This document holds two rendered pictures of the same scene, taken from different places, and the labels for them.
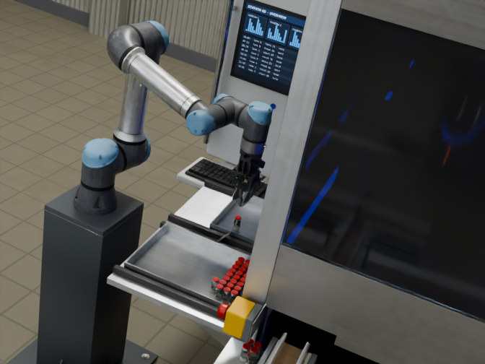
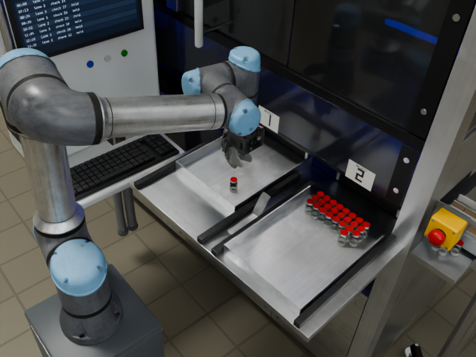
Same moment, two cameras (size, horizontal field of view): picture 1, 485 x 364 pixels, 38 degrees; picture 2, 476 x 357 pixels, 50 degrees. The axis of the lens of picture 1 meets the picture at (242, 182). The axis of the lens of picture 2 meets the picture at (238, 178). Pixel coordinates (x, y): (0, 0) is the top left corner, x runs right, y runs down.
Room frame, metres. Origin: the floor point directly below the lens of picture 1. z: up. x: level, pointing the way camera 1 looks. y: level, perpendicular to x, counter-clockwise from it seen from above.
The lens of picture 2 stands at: (1.46, 0.95, 1.90)
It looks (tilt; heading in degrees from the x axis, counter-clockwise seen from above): 42 degrees down; 297
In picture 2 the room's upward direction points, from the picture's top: 3 degrees clockwise
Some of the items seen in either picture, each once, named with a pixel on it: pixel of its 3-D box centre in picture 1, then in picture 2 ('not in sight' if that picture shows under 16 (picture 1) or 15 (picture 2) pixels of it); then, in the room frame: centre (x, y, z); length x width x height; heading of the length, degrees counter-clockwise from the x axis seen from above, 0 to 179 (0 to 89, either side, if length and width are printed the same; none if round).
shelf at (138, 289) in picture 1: (230, 251); (268, 208); (1.85, -0.01, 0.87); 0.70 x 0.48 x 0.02; 163
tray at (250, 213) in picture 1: (271, 227); (245, 162); (1.99, -0.13, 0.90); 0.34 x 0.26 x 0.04; 73
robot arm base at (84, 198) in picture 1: (97, 191); (88, 306); (2.08, 0.49, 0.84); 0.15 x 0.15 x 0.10
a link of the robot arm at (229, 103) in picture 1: (227, 111); (210, 86); (1.99, 0.09, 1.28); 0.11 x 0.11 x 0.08; 60
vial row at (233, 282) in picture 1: (237, 281); (336, 218); (1.66, -0.04, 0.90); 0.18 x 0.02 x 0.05; 163
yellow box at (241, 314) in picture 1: (242, 318); (446, 227); (1.39, -0.07, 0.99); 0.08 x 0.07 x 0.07; 73
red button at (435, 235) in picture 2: (225, 311); (437, 236); (1.40, -0.03, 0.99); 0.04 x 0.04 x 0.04; 73
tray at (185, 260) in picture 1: (195, 266); (304, 244); (1.70, 0.08, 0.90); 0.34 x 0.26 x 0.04; 73
